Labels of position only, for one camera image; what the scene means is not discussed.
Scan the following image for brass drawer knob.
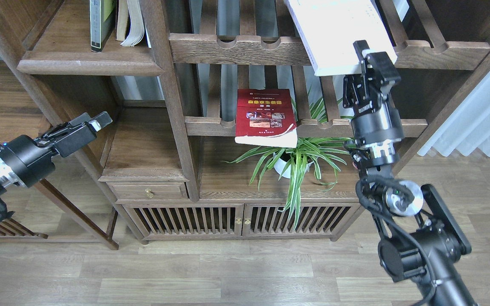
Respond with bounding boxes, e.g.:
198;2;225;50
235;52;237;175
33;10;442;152
145;189;155;199

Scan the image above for dark wooden side table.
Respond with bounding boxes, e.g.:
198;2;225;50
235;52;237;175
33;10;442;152
0;60;119;250

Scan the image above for white plant pot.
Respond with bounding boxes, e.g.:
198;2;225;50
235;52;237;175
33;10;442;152
273;153;313;179

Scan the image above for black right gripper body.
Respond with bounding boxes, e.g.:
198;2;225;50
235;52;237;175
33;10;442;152
343;51;405;147

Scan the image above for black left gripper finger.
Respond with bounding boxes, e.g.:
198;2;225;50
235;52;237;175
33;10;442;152
88;112;113;131

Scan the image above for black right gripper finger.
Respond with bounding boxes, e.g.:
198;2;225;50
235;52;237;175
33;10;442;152
353;40;371;64

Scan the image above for green spider plant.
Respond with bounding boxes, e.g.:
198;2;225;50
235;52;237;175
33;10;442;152
233;93;348;225

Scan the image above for large dark wooden bookshelf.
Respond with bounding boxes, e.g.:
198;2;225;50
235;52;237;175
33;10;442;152
0;0;490;246

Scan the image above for upright cream books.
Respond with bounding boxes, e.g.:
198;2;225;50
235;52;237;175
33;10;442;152
115;0;146;47

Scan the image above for black yellow-green book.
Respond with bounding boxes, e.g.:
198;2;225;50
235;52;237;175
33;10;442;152
89;0;116;52

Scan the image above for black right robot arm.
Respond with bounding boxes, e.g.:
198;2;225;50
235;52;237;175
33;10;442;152
343;40;477;306

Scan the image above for red paperback book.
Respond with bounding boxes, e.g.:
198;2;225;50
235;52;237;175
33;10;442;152
234;89;298;148

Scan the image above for white pleated curtain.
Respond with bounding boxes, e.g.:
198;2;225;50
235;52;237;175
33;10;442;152
418;72;490;157

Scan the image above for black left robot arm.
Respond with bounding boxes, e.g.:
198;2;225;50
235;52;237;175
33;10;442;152
0;112;112;223

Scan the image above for white paperback book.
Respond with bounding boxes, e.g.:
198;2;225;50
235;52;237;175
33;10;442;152
285;0;397;77

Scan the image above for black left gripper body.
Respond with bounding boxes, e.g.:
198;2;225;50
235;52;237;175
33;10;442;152
0;113;99;187

